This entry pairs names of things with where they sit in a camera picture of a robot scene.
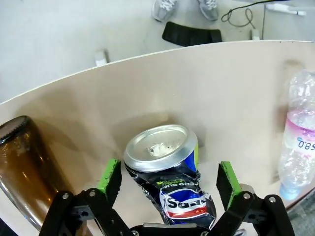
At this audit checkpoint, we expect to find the left gripper black and green right finger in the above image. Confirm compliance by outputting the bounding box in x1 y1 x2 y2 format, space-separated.
209 161 296 236

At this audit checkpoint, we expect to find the left gripper black and green left finger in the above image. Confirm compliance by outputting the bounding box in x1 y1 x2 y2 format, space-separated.
38 158 131 236

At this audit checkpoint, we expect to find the crushed blue Pepsi can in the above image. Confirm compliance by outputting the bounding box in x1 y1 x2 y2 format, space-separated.
123 124 217 229

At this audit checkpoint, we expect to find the crushed clear plastic bottle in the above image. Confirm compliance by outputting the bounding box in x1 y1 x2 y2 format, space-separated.
278 69 315 200

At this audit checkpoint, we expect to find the brown glass bottle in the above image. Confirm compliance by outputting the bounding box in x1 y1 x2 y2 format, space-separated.
0 116 72 232

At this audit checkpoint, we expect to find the black chair base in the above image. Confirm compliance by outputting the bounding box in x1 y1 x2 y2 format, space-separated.
161 21 223 47

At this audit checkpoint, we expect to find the grey right sneaker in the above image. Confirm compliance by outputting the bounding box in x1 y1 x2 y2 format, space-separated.
197 0 219 22

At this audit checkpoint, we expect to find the white power strip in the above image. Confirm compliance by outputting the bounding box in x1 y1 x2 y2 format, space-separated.
267 3 307 17

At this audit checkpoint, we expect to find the black floor cable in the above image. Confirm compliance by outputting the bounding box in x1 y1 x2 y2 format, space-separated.
220 0 271 30

